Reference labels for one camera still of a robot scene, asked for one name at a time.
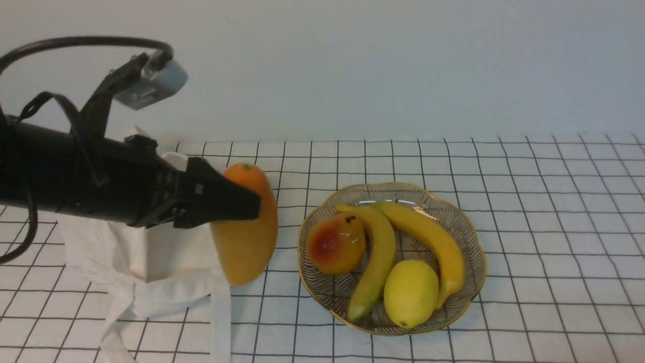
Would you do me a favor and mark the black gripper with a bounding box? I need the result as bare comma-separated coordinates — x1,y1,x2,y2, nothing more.
124,135,261,229

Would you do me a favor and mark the orange mango fruit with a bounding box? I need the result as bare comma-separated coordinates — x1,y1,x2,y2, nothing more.
210,163,278,286

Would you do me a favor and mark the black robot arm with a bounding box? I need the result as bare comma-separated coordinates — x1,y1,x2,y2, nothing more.
10,124,261,229

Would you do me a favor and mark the white cloth tote bag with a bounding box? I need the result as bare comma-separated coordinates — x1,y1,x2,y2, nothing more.
58,214,232,362

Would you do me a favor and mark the patterned glass fruit plate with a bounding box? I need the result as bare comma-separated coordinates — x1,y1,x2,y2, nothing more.
298,183,487,336

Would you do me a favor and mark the left yellow banana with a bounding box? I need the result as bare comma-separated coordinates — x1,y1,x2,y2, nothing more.
336,204,396,322

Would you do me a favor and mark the yellow banana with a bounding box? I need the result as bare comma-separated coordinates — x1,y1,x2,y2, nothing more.
336,204,396,322
371,201,466,310

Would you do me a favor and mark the yellow lemon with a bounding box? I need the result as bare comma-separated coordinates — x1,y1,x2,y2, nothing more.
384,260,438,329

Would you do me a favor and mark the right yellow banana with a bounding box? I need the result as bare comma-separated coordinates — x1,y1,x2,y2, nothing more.
371,201,466,310

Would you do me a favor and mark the white checked tablecloth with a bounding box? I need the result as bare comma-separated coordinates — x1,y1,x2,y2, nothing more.
2,134,643,362

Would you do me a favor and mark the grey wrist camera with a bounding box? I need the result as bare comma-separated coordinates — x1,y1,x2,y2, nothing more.
114,50,188,110

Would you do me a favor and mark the black camera cable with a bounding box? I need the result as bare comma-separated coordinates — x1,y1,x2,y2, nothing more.
0,36,174,265

